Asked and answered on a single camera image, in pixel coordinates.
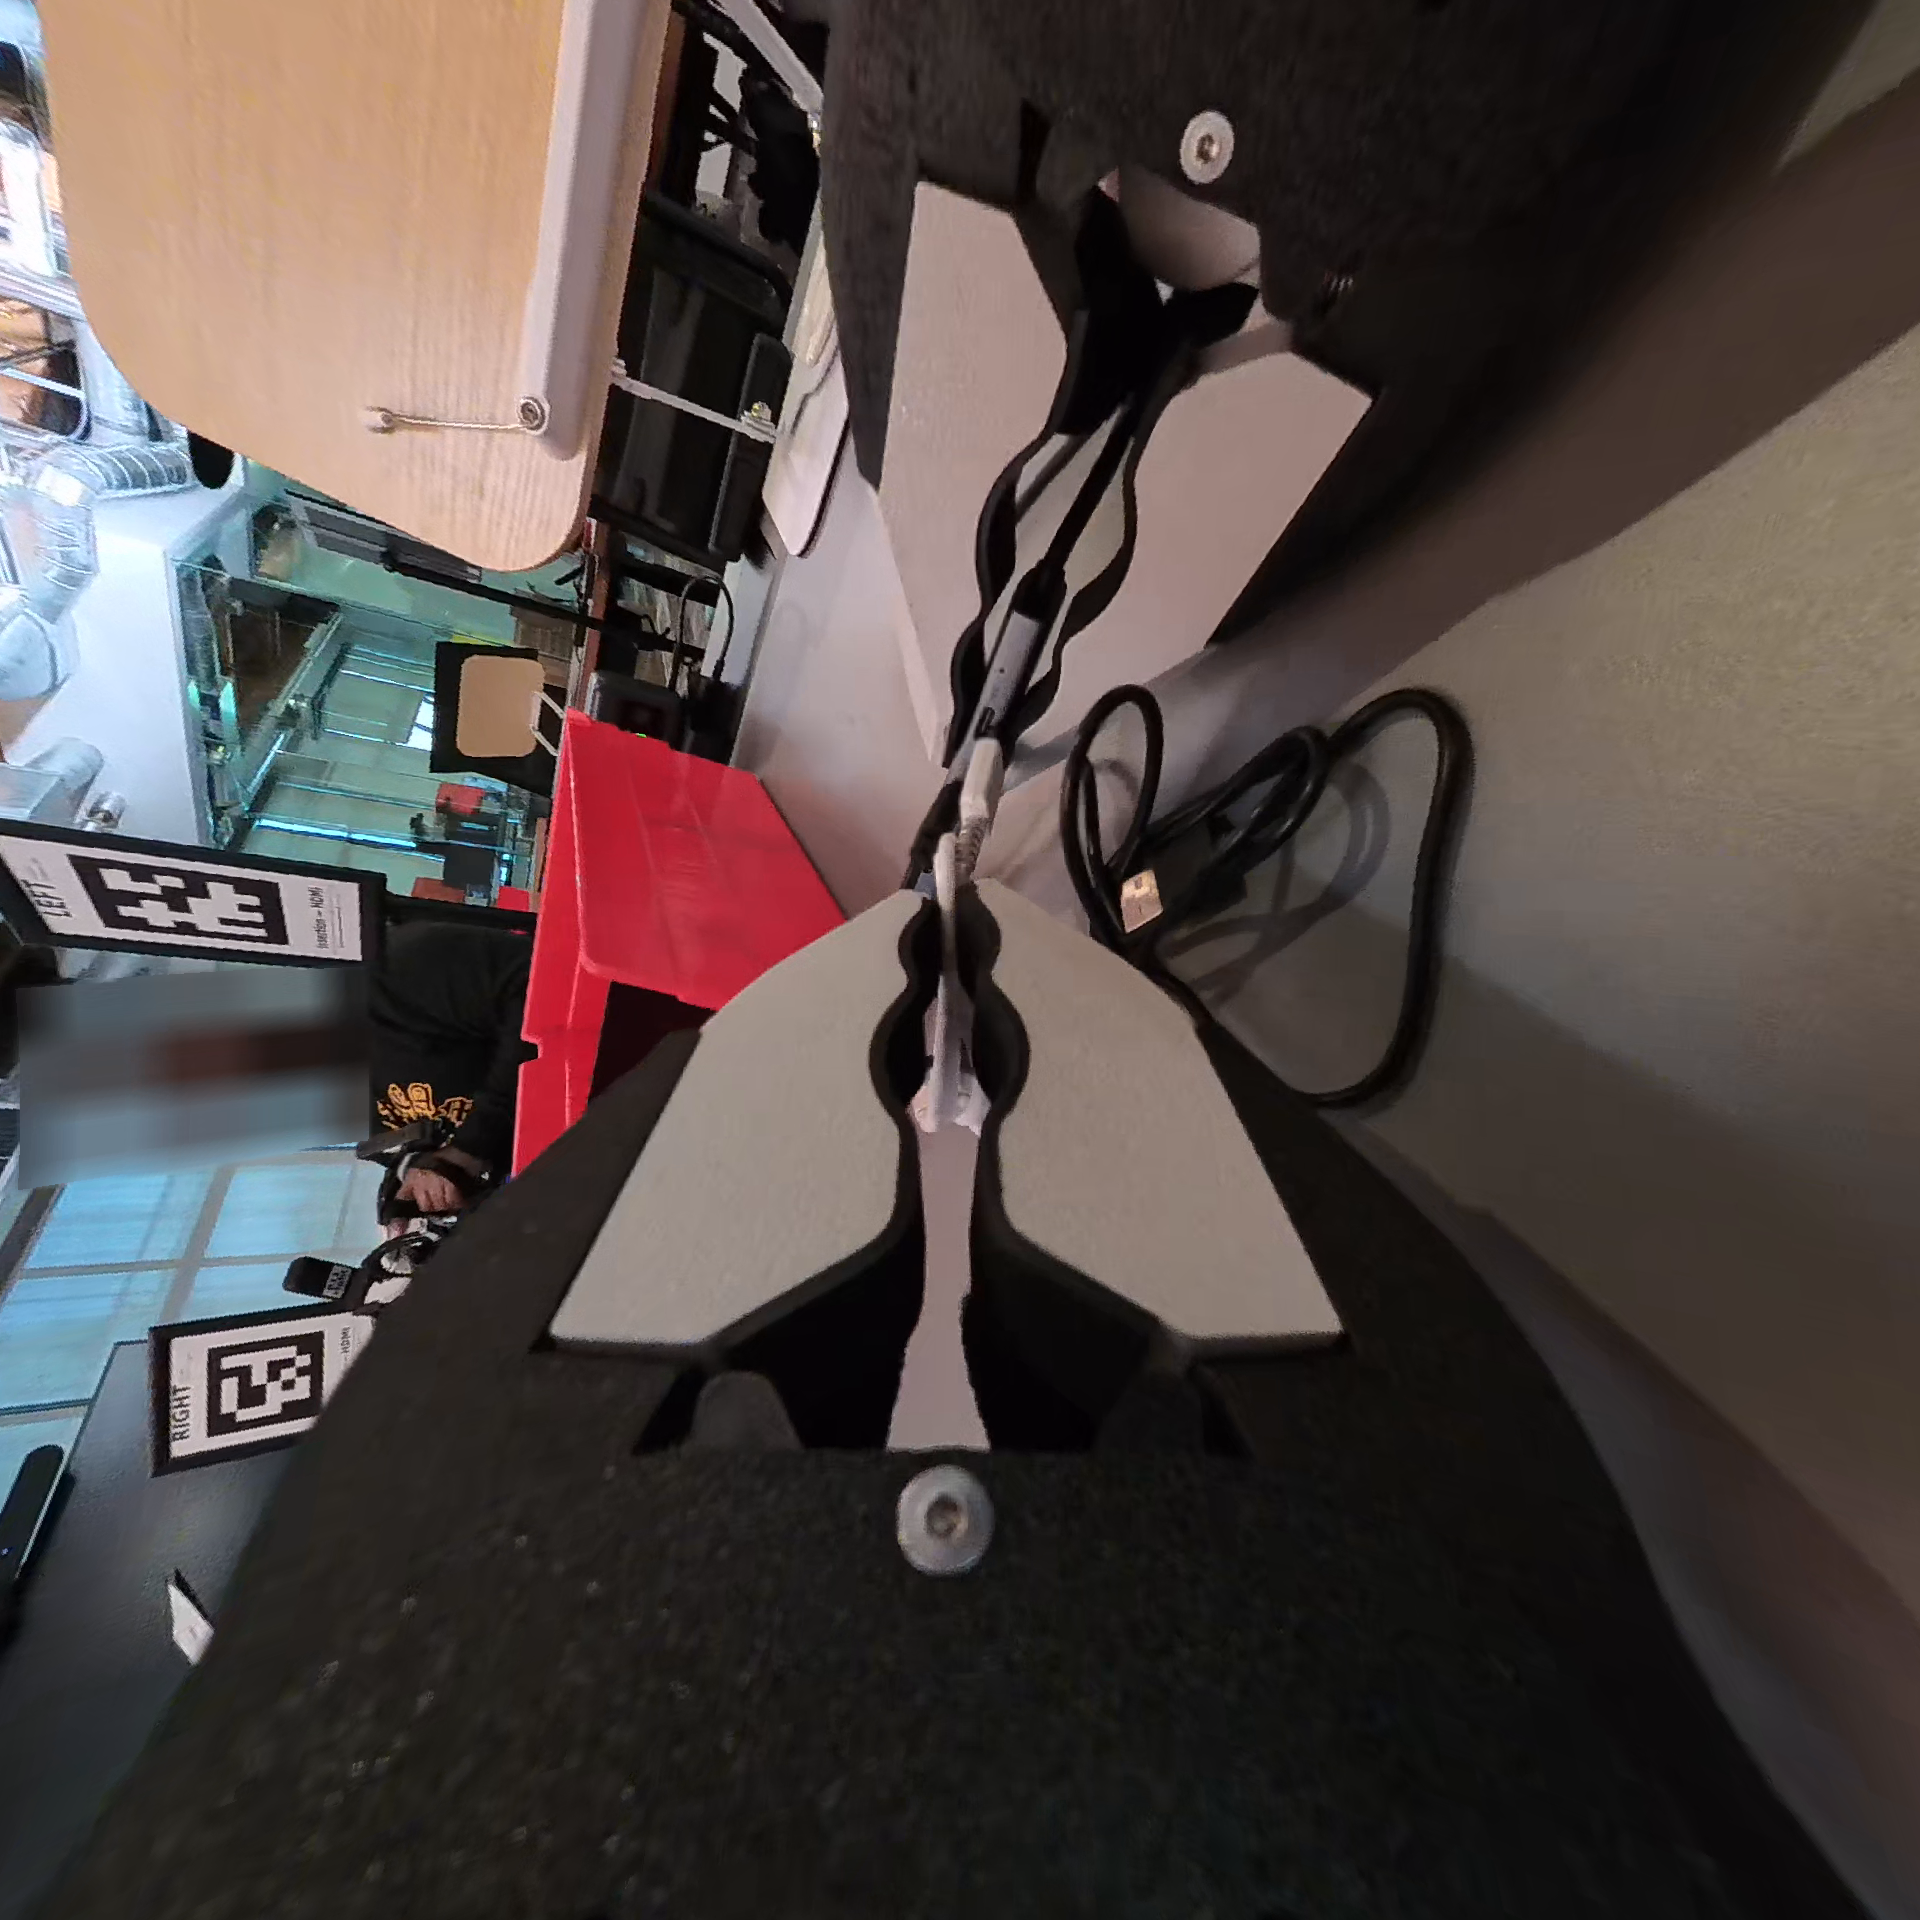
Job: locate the grey desk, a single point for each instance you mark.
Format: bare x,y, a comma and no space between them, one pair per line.
1651,901

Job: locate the large silver ventilation duct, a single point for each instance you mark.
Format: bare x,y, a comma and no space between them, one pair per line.
36,630

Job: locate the light wooden board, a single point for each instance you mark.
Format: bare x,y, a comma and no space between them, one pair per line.
299,224

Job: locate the white card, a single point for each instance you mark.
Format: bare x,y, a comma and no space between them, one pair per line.
188,1621

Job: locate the tan panel on black frame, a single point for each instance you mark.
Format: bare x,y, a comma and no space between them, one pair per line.
499,710

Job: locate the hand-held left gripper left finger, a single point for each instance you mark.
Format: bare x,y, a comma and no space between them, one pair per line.
733,1184

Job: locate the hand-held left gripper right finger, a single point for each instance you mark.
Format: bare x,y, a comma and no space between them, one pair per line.
1170,1184

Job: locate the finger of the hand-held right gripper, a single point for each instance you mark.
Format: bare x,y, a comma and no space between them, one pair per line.
961,375
1243,450

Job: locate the black table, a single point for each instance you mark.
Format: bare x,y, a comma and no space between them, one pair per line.
106,1651

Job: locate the black remote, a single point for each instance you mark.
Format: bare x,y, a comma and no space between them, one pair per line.
29,1517

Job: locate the black equipment rack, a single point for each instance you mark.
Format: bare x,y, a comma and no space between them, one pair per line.
690,389

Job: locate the red plastic bin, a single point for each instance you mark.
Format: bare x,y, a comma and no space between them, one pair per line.
660,870

